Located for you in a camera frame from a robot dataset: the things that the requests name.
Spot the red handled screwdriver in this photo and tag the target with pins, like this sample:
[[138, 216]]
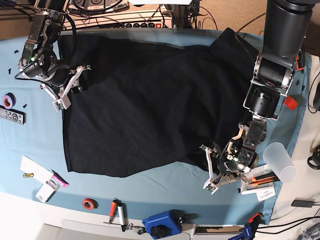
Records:
[[113, 207]]

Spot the white paper sheet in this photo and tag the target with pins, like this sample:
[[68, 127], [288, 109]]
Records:
[[28, 166]]

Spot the orange black clamp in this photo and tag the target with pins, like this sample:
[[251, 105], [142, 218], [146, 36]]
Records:
[[300, 61]]

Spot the purple tape roll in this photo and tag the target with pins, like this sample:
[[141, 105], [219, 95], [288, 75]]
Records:
[[8, 101]]

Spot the black power strip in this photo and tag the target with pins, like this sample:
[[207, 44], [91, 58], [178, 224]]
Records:
[[139, 24]]

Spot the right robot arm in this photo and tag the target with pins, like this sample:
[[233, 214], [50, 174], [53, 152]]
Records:
[[39, 63]]

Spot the blue table clamp box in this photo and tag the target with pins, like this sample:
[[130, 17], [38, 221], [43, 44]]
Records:
[[162, 225]]

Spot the light blue table cloth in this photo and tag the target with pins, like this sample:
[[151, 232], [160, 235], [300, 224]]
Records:
[[176, 186]]

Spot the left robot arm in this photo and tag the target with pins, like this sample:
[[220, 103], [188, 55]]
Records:
[[286, 23]]

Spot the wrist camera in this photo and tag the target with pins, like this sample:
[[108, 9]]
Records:
[[61, 103], [210, 186]]

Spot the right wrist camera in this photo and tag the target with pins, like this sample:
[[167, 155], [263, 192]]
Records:
[[61, 103]]

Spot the blue orange bar clamp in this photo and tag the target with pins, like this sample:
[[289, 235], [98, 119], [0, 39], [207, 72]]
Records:
[[248, 232]]

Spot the white booklet papers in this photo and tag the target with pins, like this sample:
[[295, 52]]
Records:
[[264, 191]]

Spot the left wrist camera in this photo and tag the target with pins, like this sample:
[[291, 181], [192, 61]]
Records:
[[210, 186]]

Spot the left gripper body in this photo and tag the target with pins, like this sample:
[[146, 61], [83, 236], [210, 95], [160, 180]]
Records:
[[223, 168]]

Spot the translucent plastic cup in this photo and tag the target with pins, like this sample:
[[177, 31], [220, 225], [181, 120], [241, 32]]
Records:
[[278, 160]]

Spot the red tape roll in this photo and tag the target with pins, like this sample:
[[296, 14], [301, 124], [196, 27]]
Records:
[[89, 204]]

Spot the black t-shirt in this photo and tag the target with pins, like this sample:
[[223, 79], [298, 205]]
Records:
[[149, 105]]

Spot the red cube block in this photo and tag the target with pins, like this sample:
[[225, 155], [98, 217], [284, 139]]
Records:
[[291, 103]]

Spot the white blister pack card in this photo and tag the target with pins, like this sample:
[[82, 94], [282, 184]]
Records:
[[47, 190]]

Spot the black remote control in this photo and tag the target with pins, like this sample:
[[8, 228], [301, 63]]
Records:
[[12, 115]]

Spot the pink marker package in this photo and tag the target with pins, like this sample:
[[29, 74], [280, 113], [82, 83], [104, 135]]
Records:
[[59, 179]]

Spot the white marker pen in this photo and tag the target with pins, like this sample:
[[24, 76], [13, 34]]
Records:
[[121, 216]]

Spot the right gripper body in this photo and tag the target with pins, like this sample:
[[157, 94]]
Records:
[[61, 83]]

